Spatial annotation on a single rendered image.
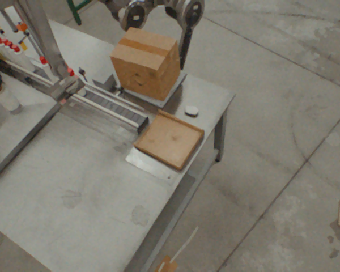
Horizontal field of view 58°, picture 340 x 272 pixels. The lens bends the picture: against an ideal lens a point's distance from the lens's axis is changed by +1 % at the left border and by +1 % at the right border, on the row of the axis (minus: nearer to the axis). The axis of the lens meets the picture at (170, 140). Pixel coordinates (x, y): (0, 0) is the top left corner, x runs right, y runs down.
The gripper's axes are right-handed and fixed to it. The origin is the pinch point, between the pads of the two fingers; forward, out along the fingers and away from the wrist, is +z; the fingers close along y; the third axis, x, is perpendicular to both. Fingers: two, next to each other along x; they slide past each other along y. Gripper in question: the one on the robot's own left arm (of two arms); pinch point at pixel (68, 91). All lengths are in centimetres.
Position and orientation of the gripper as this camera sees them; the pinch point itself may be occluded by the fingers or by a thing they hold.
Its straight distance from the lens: 160.0
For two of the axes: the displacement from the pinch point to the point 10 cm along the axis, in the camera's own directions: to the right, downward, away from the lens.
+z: -3.7, 0.3, 9.3
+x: 6.4, 7.3, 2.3
